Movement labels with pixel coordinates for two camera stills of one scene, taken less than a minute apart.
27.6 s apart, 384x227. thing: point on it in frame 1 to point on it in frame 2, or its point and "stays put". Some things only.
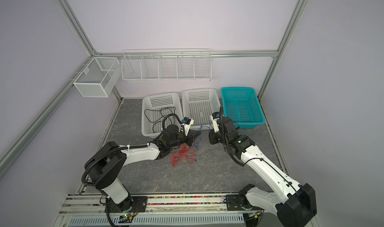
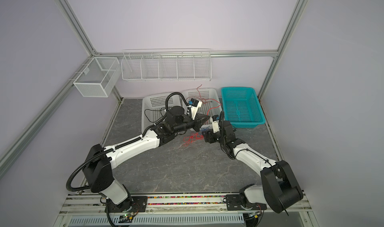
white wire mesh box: [97, 79] stays put
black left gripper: [191, 137] to [199, 121]
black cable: [158, 110] stays put
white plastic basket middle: [199, 104] stays put
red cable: [184, 150] to [195, 137]
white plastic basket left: [159, 111] stays put
